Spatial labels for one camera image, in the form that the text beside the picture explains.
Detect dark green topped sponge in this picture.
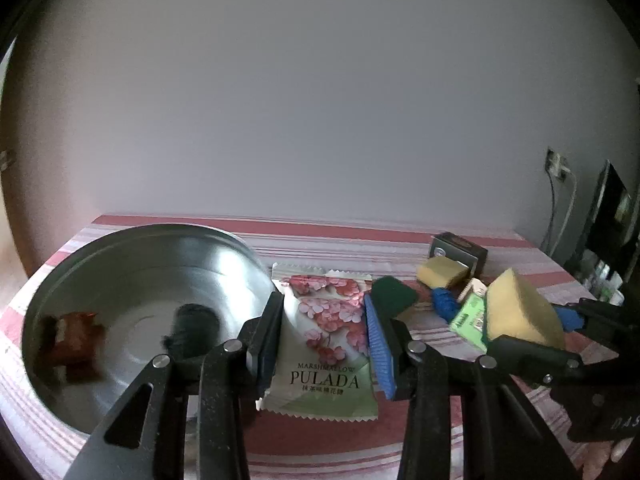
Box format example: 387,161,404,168
372,276,421,323

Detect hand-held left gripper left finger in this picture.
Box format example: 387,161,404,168
62,290,286,480

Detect wall power socket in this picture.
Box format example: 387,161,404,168
545,146,571,181

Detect red brown snack packet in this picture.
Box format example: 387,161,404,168
40,311,106,383

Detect black monitor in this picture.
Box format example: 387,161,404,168
585,160,640,281

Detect small dark cube box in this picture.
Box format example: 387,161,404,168
429,232,489,278

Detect large yellow sponge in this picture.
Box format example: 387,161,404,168
486,267,567,353

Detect bright green packet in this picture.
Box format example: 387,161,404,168
448,292,490,353

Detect dark fuzzy scouring pad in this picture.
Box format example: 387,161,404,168
160,302,221,361

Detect small beige item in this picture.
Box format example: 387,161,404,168
457,280,488,303

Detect person's right hand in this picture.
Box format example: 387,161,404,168
581,436,640,480

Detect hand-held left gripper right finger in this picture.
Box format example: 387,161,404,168
363,292,586,480

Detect small yellow sponge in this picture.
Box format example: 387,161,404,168
416,257,471,291

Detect blue fabric item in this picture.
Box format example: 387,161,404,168
431,287,461,326

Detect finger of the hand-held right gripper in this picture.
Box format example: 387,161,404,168
554,297,640,347
491,334,584,391

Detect round metal bowl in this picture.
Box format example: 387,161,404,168
20,223,278,436

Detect red striped desktop cloth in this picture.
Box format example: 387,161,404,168
0,214,640,480

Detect pink floral marshmallow packet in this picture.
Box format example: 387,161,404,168
256,262,379,418

